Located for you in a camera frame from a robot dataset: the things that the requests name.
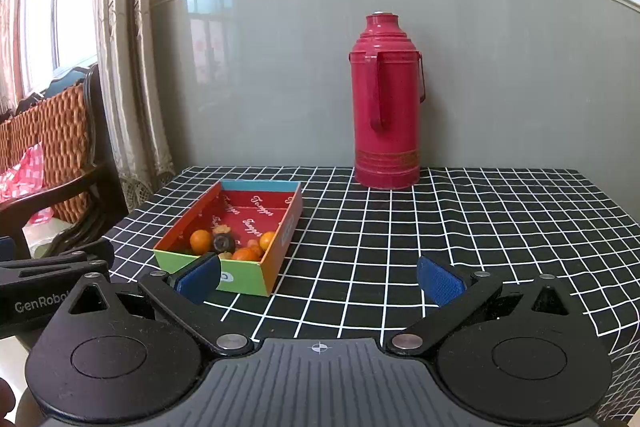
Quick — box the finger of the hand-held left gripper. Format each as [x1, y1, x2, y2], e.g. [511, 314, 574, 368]
[0, 239, 116, 282]

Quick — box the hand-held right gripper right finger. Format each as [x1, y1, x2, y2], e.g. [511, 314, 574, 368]
[384, 253, 583, 356]

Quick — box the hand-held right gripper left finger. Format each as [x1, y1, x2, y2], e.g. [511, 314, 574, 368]
[59, 253, 255, 356]

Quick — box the dark mangosteen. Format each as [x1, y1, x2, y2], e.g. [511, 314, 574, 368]
[210, 227, 236, 254]

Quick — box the colourful cardboard box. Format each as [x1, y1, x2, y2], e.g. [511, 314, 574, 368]
[152, 179, 304, 298]

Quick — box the white plastic bag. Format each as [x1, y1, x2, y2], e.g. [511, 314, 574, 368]
[24, 218, 77, 259]

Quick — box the black white checkered tablecloth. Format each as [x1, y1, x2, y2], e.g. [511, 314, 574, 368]
[102, 164, 640, 423]

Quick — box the dark wooden chair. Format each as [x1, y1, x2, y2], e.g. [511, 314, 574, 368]
[0, 63, 132, 260]

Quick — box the pink checkered plastic bag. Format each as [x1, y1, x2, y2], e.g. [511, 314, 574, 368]
[0, 144, 53, 226]

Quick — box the woven wicker chair cushion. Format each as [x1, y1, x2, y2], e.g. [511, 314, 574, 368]
[0, 82, 98, 224]

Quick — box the red thermos flask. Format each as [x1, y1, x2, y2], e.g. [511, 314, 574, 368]
[348, 12, 427, 190]

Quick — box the teal cushion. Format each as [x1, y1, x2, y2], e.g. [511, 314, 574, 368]
[42, 66, 94, 98]

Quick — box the beige lace curtain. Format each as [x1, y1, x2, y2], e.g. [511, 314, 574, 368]
[92, 0, 177, 214]

